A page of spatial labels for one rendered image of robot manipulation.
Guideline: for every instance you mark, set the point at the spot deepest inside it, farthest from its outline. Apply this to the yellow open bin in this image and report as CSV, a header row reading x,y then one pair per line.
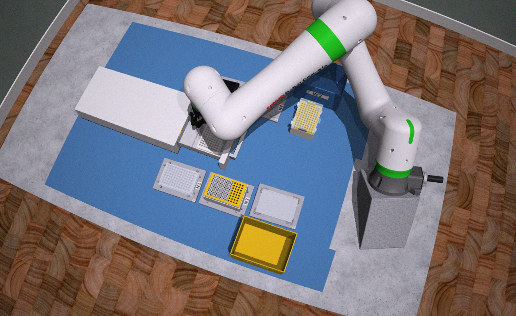
x,y
263,245

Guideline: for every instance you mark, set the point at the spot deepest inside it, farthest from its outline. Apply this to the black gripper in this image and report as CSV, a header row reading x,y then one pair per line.
x,y
199,124

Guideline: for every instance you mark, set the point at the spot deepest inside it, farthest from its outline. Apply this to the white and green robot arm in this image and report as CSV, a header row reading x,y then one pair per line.
x,y
338,32

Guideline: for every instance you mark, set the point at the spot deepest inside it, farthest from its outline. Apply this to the blue bench mat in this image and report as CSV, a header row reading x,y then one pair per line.
x,y
115,172

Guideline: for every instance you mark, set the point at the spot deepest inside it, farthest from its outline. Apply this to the dark blue open bin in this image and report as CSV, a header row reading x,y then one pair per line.
x,y
324,87

